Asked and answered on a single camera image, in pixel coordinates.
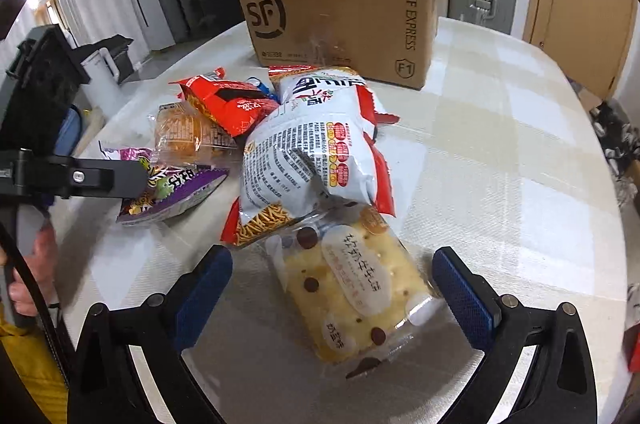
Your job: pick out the orange bread packet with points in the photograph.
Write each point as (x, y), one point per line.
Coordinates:
(180, 133)

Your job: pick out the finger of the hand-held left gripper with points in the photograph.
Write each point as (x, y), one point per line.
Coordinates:
(100, 178)

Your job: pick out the white red-edged snack bag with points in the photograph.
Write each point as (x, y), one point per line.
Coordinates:
(300, 153)

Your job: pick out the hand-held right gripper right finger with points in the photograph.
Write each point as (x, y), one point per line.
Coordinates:
(465, 299)

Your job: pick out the dark shoes pile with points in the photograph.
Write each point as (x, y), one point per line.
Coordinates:
(617, 143)

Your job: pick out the brown cardboard box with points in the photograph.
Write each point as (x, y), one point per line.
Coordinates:
(340, 28)

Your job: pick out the blue plastic container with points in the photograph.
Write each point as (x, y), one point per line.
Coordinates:
(70, 131)

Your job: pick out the blue snack packet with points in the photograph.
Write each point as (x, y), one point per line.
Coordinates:
(257, 84)

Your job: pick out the red snack packet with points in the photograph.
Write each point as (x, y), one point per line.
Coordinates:
(225, 103)

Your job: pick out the person's yellow clothing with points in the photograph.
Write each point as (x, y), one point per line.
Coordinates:
(25, 374)

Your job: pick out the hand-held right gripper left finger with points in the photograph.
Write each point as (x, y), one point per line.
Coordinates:
(205, 296)

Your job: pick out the purple snack packet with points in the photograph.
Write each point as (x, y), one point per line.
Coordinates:
(185, 194)

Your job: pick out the person's left hand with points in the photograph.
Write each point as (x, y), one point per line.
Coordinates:
(42, 264)

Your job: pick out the clear-wrapped yellow cake packet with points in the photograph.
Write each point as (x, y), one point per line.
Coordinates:
(345, 294)

